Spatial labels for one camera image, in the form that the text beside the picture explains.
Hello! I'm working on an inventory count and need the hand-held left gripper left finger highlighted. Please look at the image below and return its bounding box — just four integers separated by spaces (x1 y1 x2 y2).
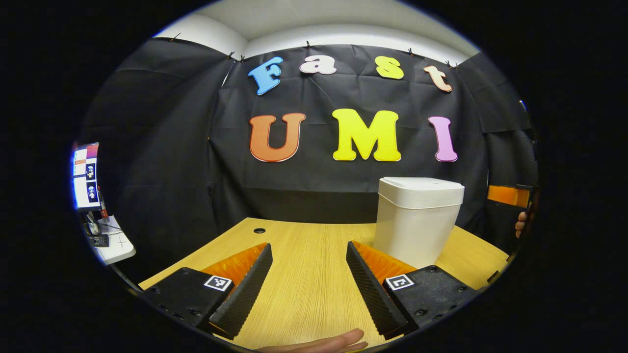
142 242 273 340

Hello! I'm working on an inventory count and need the white side table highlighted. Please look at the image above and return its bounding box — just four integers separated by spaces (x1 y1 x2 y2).
88 216 136 265

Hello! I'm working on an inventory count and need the computer monitor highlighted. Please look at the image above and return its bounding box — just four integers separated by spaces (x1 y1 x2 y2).
73 142 102 211

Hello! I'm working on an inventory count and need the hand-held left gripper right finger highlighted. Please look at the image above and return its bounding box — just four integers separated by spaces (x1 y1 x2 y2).
346 240 479 340

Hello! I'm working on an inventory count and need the white desktop garbage bin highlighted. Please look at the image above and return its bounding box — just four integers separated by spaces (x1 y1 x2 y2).
373 176 465 269

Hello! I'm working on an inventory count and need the wooden desktop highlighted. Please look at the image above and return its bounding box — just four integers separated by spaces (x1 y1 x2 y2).
139 217 509 351

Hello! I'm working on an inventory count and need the black backdrop cloth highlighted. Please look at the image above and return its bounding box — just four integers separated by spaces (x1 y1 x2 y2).
78 38 539 282

